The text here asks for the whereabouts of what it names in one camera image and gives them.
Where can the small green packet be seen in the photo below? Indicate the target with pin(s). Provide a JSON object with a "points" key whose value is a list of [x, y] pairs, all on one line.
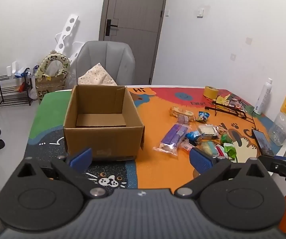
{"points": [[226, 139]]}

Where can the blue crinkled packet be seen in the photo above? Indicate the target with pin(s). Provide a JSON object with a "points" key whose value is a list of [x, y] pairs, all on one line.
{"points": [[193, 137]]}

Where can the red orange bag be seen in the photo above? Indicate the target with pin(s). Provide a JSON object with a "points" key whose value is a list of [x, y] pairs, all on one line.
{"points": [[21, 87]]}

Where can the small purple packet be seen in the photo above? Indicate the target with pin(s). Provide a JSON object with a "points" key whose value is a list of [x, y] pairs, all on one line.
{"points": [[183, 120]]}

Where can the grey door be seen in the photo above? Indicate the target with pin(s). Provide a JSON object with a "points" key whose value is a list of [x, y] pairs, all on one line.
{"points": [[135, 7]]}

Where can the green snack packet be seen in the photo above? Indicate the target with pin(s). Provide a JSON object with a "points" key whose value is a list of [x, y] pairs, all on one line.
{"points": [[230, 151]]}

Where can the blue white bag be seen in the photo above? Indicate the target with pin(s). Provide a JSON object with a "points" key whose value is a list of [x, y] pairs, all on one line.
{"points": [[22, 72]]}

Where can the small cookie packet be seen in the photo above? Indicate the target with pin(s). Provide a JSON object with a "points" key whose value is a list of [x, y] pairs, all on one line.
{"points": [[221, 130]]}

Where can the dark red snack packet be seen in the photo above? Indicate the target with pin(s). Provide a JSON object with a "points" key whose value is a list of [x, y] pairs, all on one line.
{"points": [[236, 104]]}

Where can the white cracker packet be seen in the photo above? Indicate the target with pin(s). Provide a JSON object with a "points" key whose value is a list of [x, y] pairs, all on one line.
{"points": [[207, 131]]}

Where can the black smartphone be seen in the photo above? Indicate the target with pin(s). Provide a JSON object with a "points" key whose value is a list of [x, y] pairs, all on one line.
{"points": [[263, 143]]}

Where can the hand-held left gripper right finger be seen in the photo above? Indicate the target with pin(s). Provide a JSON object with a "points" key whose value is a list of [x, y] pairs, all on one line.
{"points": [[200, 161]]}

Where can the small white wall switch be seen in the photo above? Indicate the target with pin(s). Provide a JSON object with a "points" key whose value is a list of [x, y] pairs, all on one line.
{"points": [[167, 12]]}

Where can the white spray bottle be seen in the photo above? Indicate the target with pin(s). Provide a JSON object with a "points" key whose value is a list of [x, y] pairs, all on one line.
{"points": [[263, 97]]}

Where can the pink snack packet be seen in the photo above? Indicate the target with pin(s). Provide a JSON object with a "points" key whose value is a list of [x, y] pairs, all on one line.
{"points": [[187, 145]]}

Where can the long purple snack packet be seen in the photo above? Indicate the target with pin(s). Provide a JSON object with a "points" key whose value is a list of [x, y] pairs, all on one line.
{"points": [[172, 137]]}

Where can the dotted cream pillow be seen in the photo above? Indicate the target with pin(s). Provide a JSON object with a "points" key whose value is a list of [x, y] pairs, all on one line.
{"points": [[96, 76]]}

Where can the white perforated board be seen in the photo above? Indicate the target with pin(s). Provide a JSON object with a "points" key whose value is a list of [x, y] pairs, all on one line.
{"points": [[66, 33]]}

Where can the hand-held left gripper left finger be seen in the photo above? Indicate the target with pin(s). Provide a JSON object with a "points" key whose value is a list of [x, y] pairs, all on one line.
{"points": [[81, 159]]}

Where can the white bracket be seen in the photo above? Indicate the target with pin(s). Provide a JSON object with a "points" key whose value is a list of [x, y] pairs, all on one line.
{"points": [[12, 68]]}

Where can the blue plum snack packet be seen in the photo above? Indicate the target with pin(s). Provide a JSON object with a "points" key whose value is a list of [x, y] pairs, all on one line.
{"points": [[203, 116]]}

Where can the yellow tape roll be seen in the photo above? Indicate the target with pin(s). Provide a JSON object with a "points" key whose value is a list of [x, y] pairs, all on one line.
{"points": [[209, 92]]}

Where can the clear biscuit packet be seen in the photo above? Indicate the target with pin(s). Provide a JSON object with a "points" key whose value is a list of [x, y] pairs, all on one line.
{"points": [[182, 112]]}

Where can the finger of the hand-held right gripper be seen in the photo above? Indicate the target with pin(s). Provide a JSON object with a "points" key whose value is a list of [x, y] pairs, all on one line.
{"points": [[266, 161]]}

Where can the white plastic bag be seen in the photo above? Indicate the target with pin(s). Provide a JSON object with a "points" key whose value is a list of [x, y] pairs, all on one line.
{"points": [[33, 93]]}

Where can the yellow snack packet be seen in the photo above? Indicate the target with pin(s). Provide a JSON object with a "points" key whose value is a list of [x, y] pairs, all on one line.
{"points": [[224, 100]]}

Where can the teal snack packet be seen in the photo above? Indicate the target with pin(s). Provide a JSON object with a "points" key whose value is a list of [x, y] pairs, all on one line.
{"points": [[211, 148]]}

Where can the black shoe rack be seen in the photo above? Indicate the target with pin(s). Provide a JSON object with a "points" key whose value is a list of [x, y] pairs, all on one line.
{"points": [[10, 97]]}

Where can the grey chair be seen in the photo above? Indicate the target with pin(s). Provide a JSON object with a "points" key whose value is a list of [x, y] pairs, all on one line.
{"points": [[108, 54]]}

